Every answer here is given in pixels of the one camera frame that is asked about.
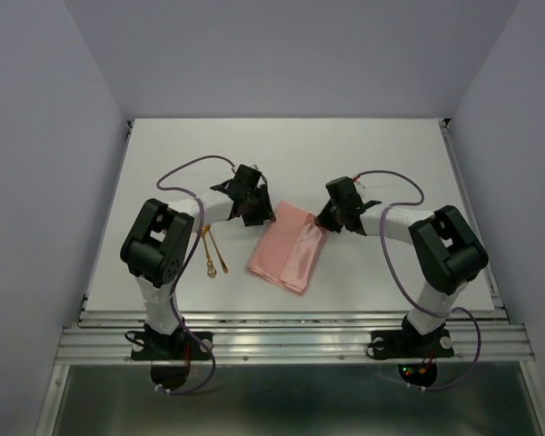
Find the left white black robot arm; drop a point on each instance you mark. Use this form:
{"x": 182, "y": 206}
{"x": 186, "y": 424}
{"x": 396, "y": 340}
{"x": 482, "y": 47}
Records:
{"x": 159, "y": 247}

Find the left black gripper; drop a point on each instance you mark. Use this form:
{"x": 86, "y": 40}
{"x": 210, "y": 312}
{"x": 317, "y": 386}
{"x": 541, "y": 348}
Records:
{"x": 265, "y": 211}

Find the gold fork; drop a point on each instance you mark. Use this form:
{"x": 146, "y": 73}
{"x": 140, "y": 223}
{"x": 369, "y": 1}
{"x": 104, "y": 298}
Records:
{"x": 218, "y": 253}

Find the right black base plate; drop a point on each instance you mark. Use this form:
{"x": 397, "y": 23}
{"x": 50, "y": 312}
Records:
{"x": 406, "y": 345}

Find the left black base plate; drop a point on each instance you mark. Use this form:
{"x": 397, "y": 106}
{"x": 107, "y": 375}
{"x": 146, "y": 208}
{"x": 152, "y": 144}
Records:
{"x": 150, "y": 346}

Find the gold spoon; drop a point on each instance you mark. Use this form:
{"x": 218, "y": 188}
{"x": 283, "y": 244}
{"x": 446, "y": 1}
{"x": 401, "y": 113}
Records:
{"x": 210, "y": 269}

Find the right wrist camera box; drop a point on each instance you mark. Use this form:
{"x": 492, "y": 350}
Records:
{"x": 343, "y": 194}

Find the aluminium frame rail front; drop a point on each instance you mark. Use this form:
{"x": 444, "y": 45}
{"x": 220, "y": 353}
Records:
{"x": 288, "y": 337}

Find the pink satin napkin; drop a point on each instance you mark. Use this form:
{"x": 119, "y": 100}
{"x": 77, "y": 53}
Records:
{"x": 289, "y": 249}

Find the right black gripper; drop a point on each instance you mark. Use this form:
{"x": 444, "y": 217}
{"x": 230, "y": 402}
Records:
{"x": 322, "y": 219}

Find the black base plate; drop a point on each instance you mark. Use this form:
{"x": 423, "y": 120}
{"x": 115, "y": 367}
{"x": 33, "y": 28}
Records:
{"x": 150, "y": 346}
{"x": 406, "y": 345}

